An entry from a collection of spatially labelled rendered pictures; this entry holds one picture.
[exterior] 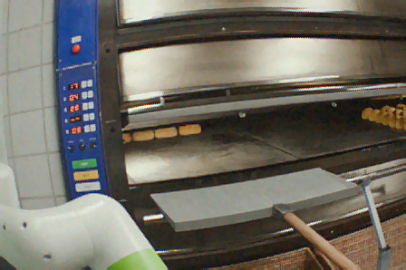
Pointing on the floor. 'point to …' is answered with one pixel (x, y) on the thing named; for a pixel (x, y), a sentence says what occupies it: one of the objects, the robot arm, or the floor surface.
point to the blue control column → (75, 14)
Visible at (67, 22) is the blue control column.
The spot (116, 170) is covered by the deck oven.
